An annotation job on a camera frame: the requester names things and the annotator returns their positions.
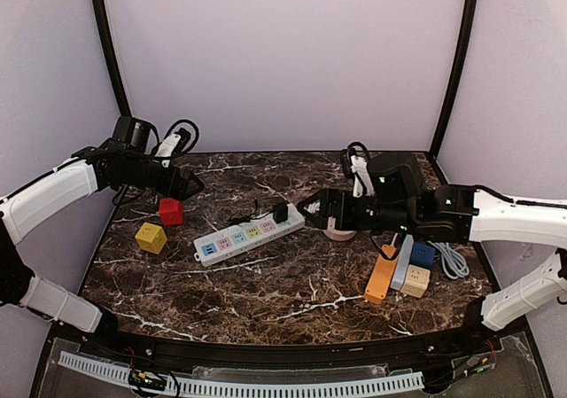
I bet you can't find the red cube socket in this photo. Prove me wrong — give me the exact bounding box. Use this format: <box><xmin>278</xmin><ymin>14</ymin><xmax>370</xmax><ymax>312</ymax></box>
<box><xmin>159</xmin><ymin>198</ymin><xmax>184</xmax><ymax>227</ymax></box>

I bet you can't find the white multi-socket power strip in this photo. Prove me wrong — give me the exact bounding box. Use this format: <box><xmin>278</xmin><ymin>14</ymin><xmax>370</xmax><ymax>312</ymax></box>
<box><xmin>193</xmin><ymin>203</ymin><xmax>306</xmax><ymax>267</ymax></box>

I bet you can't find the black power adapter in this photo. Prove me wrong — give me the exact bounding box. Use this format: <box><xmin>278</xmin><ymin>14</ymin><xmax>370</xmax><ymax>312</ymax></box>
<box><xmin>272</xmin><ymin>202</ymin><xmax>289</xmax><ymax>224</ymax></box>

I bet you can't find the yellow cube socket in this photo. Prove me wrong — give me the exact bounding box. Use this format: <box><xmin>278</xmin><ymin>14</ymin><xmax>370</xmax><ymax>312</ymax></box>
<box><xmin>135</xmin><ymin>222</ymin><xmax>167</xmax><ymax>254</ymax></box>

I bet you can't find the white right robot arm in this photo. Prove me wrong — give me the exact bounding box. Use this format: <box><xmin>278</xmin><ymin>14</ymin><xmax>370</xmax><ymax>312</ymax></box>
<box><xmin>297</xmin><ymin>152</ymin><xmax>566</xmax><ymax>332</ymax></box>

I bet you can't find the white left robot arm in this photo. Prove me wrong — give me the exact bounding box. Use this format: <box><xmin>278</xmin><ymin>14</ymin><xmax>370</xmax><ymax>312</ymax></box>
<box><xmin>1</xmin><ymin>116</ymin><xmax>205</xmax><ymax>334</ymax></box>

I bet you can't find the pink round socket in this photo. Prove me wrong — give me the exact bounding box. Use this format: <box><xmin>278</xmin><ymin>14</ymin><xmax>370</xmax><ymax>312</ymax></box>
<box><xmin>323</xmin><ymin>217</ymin><xmax>356</xmax><ymax>242</ymax></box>

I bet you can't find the dark blue cube socket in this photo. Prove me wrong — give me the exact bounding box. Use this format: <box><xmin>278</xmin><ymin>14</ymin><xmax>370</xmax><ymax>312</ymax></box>
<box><xmin>409</xmin><ymin>242</ymin><xmax>436</xmax><ymax>269</ymax></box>

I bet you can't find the beige cube socket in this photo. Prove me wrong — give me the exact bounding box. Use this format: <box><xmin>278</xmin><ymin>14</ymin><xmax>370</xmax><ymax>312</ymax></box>
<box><xmin>400</xmin><ymin>264</ymin><xmax>431</xmax><ymax>299</ymax></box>

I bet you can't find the light blue power strip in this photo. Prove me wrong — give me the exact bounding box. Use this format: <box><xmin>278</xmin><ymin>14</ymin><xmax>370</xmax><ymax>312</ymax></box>
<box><xmin>390</xmin><ymin>235</ymin><xmax>415</xmax><ymax>291</ymax></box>

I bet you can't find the orange power strip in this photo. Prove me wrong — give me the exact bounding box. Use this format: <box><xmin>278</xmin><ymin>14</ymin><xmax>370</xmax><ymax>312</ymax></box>
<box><xmin>364</xmin><ymin>245</ymin><xmax>398</xmax><ymax>304</ymax></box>

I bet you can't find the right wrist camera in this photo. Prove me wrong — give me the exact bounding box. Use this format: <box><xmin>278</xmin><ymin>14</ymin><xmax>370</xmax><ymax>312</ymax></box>
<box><xmin>340</xmin><ymin>141</ymin><xmax>375</xmax><ymax>198</ymax></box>

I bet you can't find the thin black adapter cable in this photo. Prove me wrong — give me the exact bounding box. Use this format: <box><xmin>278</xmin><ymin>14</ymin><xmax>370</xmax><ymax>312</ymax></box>
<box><xmin>228</xmin><ymin>199</ymin><xmax>274</xmax><ymax>227</ymax></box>

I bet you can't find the grey coiled cable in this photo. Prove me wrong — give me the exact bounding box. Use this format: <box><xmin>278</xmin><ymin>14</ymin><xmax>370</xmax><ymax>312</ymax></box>
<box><xmin>429</xmin><ymin>240</ymin><xmax>471</xmax><ymax>280</ymax></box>

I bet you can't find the black enclosure frame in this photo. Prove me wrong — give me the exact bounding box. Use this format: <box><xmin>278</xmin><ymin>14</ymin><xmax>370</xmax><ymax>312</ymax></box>
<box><xmin>30</xmin><ymin>0</ymin><xmax>555</xmax><ymax>398</ymax></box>

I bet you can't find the white slotted cable duct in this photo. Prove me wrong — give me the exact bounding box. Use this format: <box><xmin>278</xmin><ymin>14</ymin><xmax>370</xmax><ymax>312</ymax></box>
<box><xmin>58</xmin><ymin>351</ymin><xmax>424</xmax><ymax>397</ymax></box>

